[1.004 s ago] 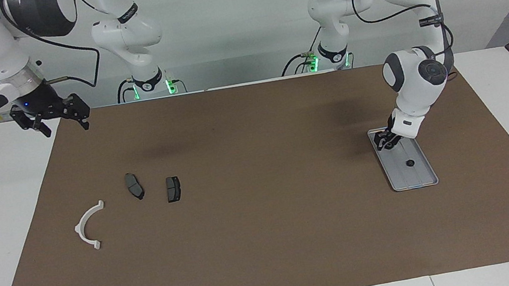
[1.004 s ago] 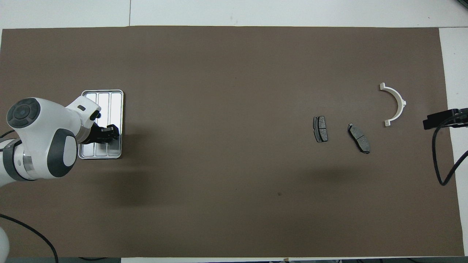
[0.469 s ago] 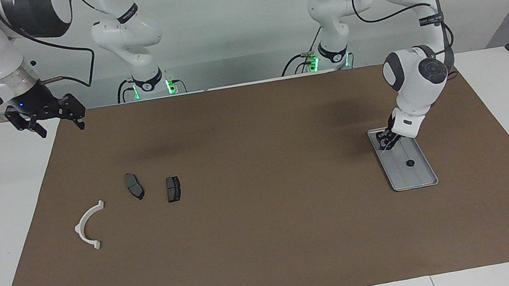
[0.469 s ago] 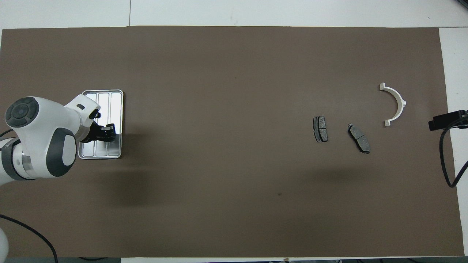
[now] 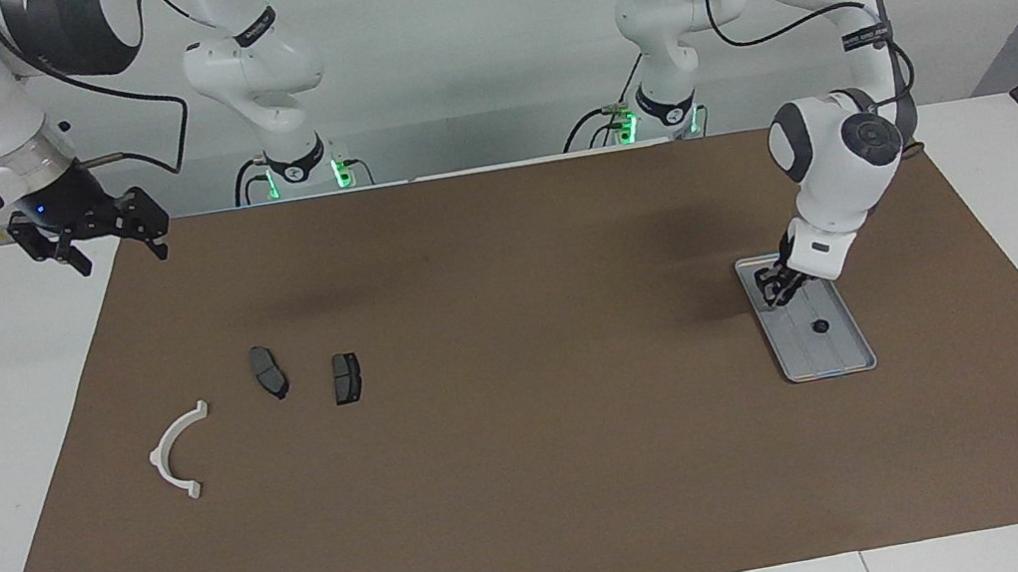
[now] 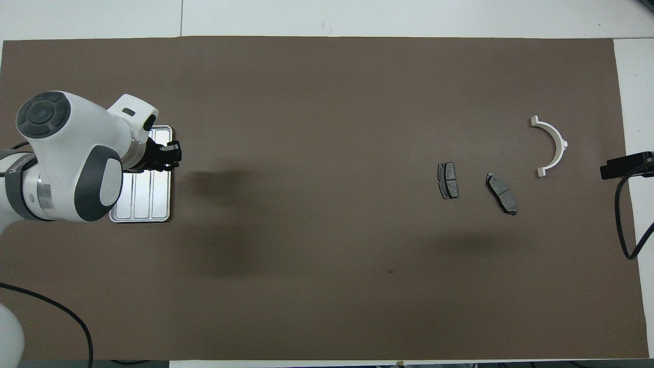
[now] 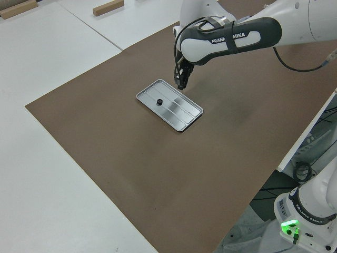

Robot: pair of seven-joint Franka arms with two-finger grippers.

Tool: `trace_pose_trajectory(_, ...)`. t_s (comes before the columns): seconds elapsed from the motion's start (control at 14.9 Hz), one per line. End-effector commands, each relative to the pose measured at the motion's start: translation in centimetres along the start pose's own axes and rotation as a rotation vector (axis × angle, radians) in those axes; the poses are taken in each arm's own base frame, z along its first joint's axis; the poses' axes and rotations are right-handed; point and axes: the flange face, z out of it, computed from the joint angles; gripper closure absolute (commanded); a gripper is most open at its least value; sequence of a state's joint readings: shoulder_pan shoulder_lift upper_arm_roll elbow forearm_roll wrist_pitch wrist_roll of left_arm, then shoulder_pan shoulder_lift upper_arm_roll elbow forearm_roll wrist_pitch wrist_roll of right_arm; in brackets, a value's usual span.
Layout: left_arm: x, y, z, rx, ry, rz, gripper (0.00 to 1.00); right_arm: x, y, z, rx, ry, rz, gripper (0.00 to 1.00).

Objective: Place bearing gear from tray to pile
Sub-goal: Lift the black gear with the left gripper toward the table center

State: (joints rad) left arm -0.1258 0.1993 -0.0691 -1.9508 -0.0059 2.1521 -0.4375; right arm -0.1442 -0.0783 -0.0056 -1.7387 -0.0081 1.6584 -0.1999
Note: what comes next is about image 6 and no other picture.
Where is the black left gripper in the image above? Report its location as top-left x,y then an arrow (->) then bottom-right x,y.
135,129 -> 182,172

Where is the silver metal tray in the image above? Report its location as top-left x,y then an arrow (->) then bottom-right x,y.
109,125 -> 173,223

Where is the curved dark brake pad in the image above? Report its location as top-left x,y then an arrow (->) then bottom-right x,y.
485,173 -> 518,216

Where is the rectangular dark brake pad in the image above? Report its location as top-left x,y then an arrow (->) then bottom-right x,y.
437,162 -> 459,200

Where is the brown table mat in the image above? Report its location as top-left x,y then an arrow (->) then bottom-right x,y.
0,36 -> 649,361

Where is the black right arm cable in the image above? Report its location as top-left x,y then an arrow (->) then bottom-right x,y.
615,171 -> 654,261

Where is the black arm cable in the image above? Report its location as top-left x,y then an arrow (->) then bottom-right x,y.
615,171 -> 654,261
0,282 -> 95,368

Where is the white semicircular bracket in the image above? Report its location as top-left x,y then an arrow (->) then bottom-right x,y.
530,116 -> 569,178

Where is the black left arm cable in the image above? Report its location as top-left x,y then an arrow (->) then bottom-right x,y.
0,282 -> 95,368

